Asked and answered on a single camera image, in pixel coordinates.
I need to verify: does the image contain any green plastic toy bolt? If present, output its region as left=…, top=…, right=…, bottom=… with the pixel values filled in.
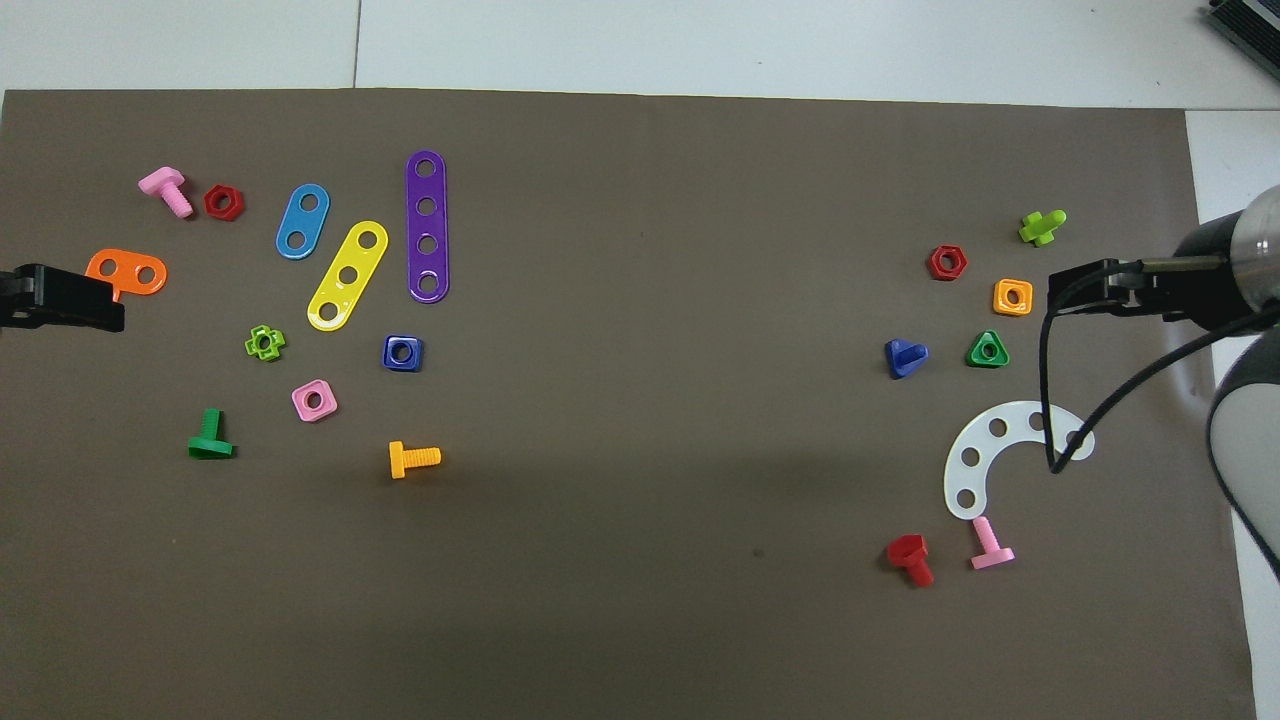
left=187, top=408, right=237, bottom=461

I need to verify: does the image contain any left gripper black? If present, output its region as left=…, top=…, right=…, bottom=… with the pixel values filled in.
left=0, top=264, right=126, bottom=333

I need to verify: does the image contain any orange heart-shaped plate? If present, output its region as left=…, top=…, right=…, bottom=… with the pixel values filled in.
left=85, top=248, right=169, bottom=302

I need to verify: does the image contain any black ribbed device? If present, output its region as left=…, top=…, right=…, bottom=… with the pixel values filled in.
left=1205, top=0, right=1280, bottom=79

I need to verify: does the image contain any white curved perforated plate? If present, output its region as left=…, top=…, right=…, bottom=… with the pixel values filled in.
left=943, top=401, right=1097, bottom=522

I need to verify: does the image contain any lime cross-head toy bolt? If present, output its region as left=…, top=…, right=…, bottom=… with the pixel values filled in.
left=1018, top=209, right=1068, bottom=248

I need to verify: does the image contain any red plastic toy bolt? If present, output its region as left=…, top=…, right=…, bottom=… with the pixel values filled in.
left=886, top=534, right=936, bottom=589

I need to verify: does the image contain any pink square toy nut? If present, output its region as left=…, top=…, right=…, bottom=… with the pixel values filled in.
left=291, top=379, right=339, bottom=424

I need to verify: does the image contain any orange plastic toy bolt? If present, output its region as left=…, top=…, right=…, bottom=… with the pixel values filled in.
left=388, top=441, right=443, bottom=481

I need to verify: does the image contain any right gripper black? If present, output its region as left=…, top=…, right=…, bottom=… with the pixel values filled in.
left=1048, top=215, right=1243, bottom=336

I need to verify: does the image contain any brown table mat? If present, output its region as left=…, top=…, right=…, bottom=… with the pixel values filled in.
left=0, top=88, right=1257, bottom=720

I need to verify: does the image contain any blue triangle-head toy bolt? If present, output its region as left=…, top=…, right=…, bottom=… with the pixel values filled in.
left=884, top=339, right=930, bottom=381

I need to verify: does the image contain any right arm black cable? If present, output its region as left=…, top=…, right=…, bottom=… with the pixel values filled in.
left=1038, top=256, right=1280, bottom=477

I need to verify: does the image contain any yellow three-hole plate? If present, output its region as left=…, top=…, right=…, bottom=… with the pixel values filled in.
left=306, top=220, right=390, bottom=332

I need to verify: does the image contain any pink plastic toy bolt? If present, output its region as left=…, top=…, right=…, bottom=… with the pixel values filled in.
left=137, top=166, right=195, bottom=220
left=970, top=516, right=1016, bottom=571

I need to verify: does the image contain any purple four-hole plate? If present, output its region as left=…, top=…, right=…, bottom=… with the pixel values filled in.
left=405, top=150, right=451, bottom=304

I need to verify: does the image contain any blue two-hole plate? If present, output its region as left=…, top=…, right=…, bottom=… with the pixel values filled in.
left=275, top=183, right=331, bottom=261

